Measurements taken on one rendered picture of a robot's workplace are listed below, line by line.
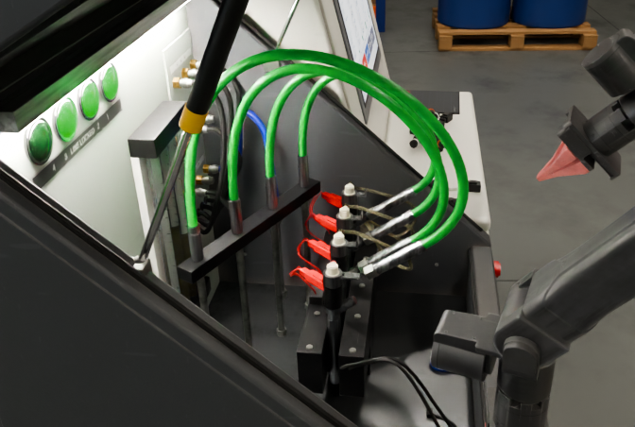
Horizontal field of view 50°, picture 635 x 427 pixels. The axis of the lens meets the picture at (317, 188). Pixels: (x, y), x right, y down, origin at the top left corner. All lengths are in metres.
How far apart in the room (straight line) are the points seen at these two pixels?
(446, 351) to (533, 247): 2.35
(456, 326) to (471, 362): 0.04
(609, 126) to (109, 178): 0.66
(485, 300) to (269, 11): 0.61
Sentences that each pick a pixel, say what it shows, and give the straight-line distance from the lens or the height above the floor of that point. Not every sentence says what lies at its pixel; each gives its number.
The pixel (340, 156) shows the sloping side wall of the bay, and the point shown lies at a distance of 1.25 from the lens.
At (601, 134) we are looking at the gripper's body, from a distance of 0.99.
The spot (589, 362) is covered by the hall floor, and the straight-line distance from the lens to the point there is 2.59.
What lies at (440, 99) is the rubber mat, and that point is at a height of 0.98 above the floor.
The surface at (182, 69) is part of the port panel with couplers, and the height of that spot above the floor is 1.31.
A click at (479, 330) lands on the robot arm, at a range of 0.77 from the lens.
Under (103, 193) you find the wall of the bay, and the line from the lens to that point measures 0.92.
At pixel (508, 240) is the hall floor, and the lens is 3.15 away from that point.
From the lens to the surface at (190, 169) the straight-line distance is 0.95.
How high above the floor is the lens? 1.67
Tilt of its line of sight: 29 degrees down
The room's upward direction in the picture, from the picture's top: 2 degrees counter-clockwise
